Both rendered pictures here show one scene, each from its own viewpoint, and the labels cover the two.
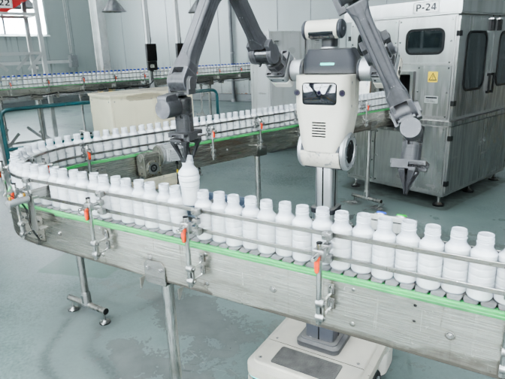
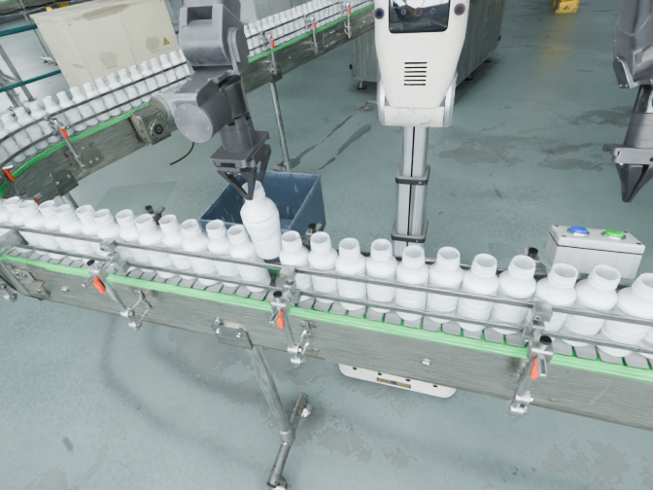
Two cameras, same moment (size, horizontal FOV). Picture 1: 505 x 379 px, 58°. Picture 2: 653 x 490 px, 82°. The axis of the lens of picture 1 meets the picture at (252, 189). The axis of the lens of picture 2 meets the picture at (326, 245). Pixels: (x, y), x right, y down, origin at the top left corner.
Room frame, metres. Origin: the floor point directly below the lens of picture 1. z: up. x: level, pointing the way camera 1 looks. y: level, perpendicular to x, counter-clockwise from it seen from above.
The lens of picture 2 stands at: (0.86, 0.19, 1.63)
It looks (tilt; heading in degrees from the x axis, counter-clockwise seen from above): 41 degrees down; 350
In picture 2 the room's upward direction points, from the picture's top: 8 degrees counter-clockwise
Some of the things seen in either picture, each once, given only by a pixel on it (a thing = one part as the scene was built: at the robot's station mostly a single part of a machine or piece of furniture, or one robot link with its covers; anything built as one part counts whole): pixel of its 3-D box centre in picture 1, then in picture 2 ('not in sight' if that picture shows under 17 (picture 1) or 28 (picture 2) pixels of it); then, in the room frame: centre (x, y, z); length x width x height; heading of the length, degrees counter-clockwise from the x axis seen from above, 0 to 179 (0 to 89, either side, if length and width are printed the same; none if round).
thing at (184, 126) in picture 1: (184, 125); (237, 133); (1.47, 0.21, 1.38); 0.10 x 0.07 x 0.07; 148
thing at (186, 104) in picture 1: (182, 106); (224, 97); (1.46, 0.21, 1.44); 0.07 x 0.06 x 0.07; 149
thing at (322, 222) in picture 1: (322, 234); (512, 295); (1.22, -0.20, 1.08); 0.06 x 0.06 x 0.17
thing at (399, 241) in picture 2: not in sight; (407, 263); (1.91, -0.32, 0.49); 0.13 x 0.13 x 0.40; 58
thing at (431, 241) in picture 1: (430, 256); not in sight; (1.06, -0.45, 1.08); 0.06 x 0.06 x 0.17
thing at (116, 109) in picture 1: (146, 138); (124, 65); (5.73, 1.32, 0.59); 1.10 x 0.62 x 1.18; 130
